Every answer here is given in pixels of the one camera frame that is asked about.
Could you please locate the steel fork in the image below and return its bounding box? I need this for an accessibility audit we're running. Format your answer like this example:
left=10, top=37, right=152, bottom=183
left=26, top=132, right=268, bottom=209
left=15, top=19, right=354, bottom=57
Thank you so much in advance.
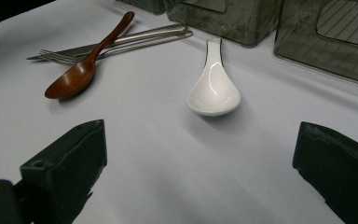
left=38, top=29, right=194, bottom=66

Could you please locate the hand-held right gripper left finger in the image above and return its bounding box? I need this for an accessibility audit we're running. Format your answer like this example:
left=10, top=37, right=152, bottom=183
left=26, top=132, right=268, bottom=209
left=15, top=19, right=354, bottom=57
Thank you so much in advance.
left=19, top=119, right=108, bottom=224

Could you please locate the white ceramic soup spoon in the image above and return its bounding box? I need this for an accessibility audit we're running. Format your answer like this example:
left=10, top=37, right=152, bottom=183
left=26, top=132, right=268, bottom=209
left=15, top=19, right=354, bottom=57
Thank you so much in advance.
left=186, top=37, right=242, bottom=118

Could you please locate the smoky clear plastic bin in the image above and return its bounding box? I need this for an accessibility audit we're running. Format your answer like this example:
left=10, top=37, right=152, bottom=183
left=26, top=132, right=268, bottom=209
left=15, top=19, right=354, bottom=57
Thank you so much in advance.
left=116, top=0, right=168, bottom=16
left=273, top=0, right=358, bottom=88
left=163, top=0, right=283, bottom=49

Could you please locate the steel table knife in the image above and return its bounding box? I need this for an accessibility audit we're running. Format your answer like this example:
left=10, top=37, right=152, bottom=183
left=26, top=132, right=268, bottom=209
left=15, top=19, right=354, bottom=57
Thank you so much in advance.
left=26, top=23, right=188, bottom=62

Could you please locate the brown wooden spoon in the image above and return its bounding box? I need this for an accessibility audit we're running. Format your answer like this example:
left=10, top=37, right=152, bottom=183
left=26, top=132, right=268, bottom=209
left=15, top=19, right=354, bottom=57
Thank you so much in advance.
left=44, top=10, right=136, bottom=101

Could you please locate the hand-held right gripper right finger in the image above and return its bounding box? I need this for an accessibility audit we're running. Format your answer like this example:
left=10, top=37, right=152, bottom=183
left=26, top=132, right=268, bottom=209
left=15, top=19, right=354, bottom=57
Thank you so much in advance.
left=292, top=120, right=358, bottom=224

